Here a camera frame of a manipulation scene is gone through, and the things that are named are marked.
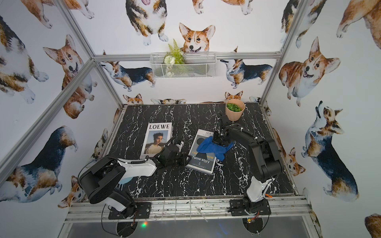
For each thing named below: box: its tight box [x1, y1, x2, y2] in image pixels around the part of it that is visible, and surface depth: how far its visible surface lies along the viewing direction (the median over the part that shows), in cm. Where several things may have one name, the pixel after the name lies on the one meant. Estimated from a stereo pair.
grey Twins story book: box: [185, 128, 217, 175], surface depth 90 cm
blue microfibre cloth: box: [196, 136, 236, 162], surface depth 91 cm
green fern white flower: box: [163, 38, 186, 77], surface depth 84 cm
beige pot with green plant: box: [225, 98, 246, 122], surface depth 106 cm
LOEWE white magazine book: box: [139, 121, 173, 160], surface depth 99 cm
